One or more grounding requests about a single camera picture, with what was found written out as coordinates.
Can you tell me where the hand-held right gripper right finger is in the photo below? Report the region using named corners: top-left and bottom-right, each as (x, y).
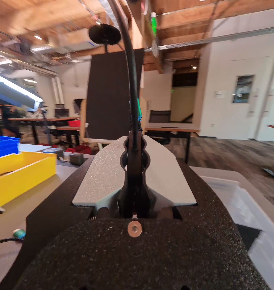
top-left (139, 135), bottom-right (197, 217)

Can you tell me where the clear plastic bin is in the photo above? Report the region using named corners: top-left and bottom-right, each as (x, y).
top-left (189, 166), bottom-right (274, 286)

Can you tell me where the grey desk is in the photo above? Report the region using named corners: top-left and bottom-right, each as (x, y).
top-left (0, 143), bottom-right (96, 290)

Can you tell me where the black round fuzzy object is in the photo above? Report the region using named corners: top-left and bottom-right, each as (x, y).
top-left (88, 24), bottom-right (122, 53)

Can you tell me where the black office chair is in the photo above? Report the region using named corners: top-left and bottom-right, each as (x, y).
top-left (148, 110), bottom-right (172, 145)

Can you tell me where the black light stand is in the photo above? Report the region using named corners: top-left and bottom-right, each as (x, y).
top-left (41, 103), bottom-right (53, 145)

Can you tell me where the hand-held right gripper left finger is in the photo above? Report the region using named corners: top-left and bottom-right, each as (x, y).
top-left (72, 135), bottom-right (129, 217)

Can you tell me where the wooden office table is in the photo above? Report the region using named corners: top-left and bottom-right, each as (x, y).
top-left (145, 126), bottom-right (200, 164)
top-left (8, 117), bottom-right (79, 145)

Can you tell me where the yellow plastic bin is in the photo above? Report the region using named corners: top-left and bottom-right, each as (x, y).
top-left (0, 151), bottom-right (58, 207)

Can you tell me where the black USB hub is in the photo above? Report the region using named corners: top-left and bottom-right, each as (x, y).
top-left (106, 0), bottom-right (144, 218)

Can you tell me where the black board on stand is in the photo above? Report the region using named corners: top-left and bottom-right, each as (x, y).
top-left (80, 48), bottom-right (145, 145)

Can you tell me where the LED light panel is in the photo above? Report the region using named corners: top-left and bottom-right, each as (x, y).
top-left (0, 71), bottom-right (44, 112)

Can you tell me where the black braided HDMI cable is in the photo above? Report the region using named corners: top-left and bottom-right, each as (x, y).
top-left (0, 228), bottom-right (27, 248)
top-left (129, 98), bottom-right (144, 132)

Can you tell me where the blue plastic bin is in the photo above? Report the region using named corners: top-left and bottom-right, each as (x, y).
top-left (0, 135), bottom-right (21, 159)

